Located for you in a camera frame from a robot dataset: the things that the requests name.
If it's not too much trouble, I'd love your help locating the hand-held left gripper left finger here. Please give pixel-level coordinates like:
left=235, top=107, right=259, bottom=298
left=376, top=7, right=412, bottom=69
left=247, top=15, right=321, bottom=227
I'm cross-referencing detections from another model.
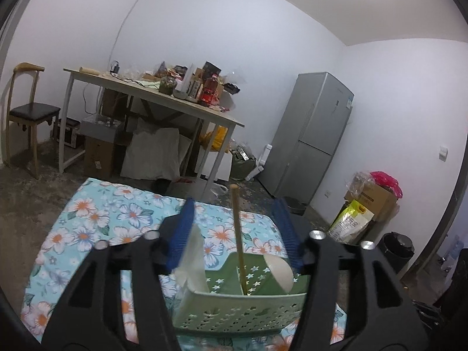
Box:
left=42, top=197, right=196, bottom=351

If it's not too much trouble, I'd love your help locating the yellow and white sack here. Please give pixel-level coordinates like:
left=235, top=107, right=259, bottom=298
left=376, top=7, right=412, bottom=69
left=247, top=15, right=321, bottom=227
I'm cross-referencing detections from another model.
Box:
left=328, top=199, right=375, bottom=244

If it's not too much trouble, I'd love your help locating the white box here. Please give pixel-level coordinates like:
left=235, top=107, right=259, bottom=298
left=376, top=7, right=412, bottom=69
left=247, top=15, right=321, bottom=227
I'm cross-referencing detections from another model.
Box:
left=195, top=150, right=233, bottom=181

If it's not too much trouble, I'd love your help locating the green bag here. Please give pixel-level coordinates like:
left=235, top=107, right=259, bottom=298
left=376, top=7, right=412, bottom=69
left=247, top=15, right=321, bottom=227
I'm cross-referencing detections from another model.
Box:
left=231, top=146, right=257, bottom=180

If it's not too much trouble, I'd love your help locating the yellow plastic bag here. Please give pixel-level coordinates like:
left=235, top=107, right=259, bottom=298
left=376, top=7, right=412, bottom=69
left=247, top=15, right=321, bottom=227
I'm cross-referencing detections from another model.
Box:
left=201, top=126, right=229, bottom=150

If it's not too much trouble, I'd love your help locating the glass jar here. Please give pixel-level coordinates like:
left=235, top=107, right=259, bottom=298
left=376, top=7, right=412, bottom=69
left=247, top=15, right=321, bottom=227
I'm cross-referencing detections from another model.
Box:
left=159, top=76, right=178, bottom=94

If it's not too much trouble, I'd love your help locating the white ceramic spoon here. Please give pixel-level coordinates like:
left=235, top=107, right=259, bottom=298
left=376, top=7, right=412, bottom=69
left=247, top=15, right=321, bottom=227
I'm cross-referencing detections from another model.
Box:
left=263, top=254, right=295, bottom=295
left=173, top=224, right=210, bottom=297

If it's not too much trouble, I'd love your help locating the white plastic object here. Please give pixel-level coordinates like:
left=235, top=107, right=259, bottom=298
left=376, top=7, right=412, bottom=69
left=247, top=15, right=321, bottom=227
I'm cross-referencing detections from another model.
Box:
left=246, top=144, right=274, bottom=180

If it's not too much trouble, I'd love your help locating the single wooden chopstick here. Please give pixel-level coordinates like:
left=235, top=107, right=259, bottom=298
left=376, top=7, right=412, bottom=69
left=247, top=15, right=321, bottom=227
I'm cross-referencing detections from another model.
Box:
left=230, top=185, right=246, bottom=296

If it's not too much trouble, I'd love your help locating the black trash bin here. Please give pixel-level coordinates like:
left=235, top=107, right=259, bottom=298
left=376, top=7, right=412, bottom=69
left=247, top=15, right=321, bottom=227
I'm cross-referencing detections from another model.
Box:
left=376, top=231, right=415, bottom=275

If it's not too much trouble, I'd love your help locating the white wooden-top table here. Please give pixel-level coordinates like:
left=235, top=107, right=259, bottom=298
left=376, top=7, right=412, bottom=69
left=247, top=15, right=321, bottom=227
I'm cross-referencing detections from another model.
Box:
left=58, top=66, right=245, bottom=200

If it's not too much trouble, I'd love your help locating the grey storage box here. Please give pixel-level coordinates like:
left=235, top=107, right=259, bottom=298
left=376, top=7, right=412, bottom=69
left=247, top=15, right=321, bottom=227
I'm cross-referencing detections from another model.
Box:
left=80, top=114, right=123, bottom=143

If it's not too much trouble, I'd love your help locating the green plastic basket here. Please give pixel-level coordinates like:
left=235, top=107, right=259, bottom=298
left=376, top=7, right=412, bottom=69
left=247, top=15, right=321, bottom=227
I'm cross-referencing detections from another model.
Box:
left=172, top=250, right=311, bottom=335

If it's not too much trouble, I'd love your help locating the small dark bin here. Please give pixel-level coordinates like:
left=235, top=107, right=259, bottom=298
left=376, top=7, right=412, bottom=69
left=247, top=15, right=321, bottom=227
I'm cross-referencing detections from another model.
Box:
left=283, top=197, right=308, bottom=216

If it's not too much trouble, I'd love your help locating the floral light blue blanket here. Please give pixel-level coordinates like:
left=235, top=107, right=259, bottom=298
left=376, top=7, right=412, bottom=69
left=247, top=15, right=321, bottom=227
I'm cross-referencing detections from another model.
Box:
left=21, top=177, right=346, bottom=351

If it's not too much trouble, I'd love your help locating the grey refrigerator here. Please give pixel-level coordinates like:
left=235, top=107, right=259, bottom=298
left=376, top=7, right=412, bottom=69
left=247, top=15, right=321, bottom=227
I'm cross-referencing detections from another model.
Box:
left=256, top=72, right=355, bottom=205

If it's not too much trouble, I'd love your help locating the brown cardboard box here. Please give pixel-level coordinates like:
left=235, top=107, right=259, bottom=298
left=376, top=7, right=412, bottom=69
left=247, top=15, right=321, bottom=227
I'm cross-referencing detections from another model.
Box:
left=84, top=135, right=118, bottom=178

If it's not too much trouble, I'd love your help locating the red bottle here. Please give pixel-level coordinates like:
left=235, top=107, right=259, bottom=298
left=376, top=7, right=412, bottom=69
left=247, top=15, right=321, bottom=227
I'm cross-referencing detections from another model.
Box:
left=198, top=75, right=220, bottom=106

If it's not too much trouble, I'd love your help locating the silver metal case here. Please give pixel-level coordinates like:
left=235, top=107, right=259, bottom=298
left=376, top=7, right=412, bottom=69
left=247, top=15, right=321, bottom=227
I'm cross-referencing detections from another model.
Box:
left=53, top=117, right=86, bottom=149

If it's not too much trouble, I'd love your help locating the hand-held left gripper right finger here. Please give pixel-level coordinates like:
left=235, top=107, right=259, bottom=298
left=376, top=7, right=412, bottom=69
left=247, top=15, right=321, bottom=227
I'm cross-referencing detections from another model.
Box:
left=271, top=197, right=428, bottom=351

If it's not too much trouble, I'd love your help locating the clear plastic bag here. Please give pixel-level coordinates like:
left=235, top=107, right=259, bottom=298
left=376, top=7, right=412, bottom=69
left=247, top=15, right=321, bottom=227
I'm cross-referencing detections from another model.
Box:
left=345, top=172, right=375, bottom=194

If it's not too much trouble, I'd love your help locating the wooden chair with dark seat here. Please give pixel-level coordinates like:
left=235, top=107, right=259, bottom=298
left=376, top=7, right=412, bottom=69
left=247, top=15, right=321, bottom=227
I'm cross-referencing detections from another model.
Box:
left=5, top=62, right=61, bottom=180

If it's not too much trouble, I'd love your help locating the red plastic bag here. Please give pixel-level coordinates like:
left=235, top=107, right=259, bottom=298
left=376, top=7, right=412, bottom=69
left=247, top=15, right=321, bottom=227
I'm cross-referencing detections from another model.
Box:
left=369, top=171, right=403, bottom=200

